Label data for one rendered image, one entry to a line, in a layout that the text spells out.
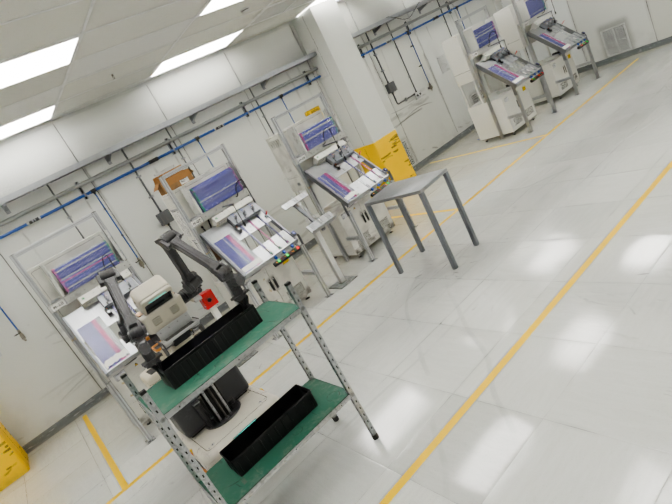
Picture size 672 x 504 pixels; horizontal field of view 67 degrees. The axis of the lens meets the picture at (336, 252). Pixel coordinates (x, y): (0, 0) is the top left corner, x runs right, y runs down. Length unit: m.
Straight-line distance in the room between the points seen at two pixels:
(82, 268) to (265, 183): 3.17
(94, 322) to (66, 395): 1.90
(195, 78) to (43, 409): 4.39
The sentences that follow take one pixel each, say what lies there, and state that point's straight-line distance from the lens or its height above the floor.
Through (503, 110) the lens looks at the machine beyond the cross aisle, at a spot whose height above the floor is 0.42.
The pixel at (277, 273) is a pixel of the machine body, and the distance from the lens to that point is 5.43.
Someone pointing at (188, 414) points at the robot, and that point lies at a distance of 3.69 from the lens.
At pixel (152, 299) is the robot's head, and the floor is 1.29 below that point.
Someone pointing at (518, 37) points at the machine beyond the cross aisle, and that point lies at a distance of 9.60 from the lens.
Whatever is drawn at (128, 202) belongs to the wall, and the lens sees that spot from 6.66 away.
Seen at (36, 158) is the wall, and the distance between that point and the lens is 6.60.
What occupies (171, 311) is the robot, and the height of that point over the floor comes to 1.15.
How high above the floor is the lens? 1.85
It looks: 16 degrees down
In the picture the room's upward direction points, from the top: 28 degrees counter-clockwise
